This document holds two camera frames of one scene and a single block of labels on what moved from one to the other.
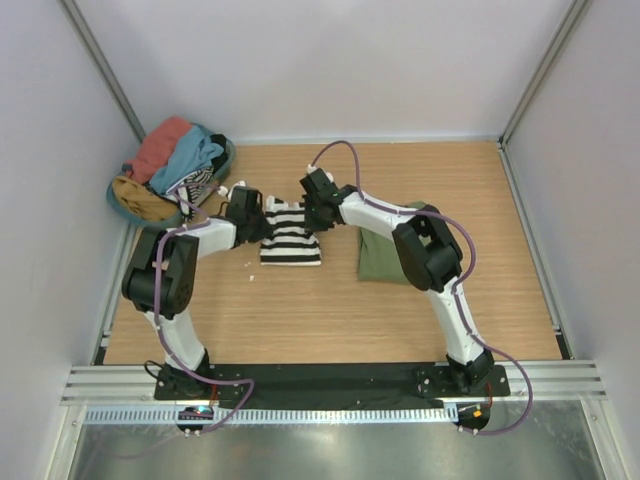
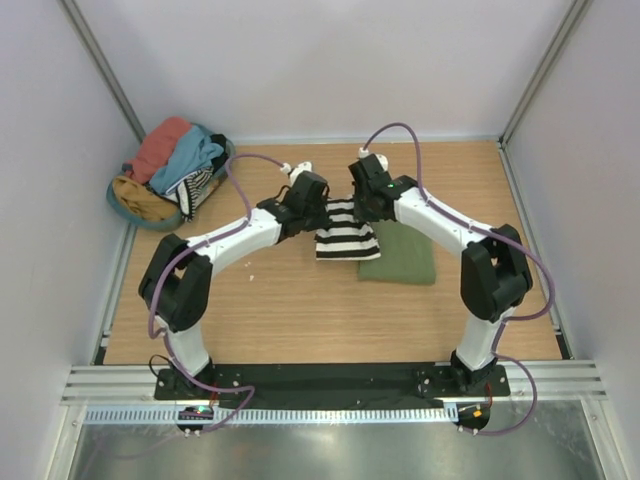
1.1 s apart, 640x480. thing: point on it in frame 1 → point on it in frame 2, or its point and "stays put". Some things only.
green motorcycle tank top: x=379 y=258 stays put
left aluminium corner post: x=104 y=64 stays put
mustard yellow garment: x=142 y=201 stays put
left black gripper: x=266 y=228 → x=322 y=222
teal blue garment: x=196 y=150 stays put
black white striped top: x=290 y=242 → x=345 y=238
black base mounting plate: x=358 y=385 stays put
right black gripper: x=311 y=225 → x=359 y=214
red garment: x=156 y=147 stays put
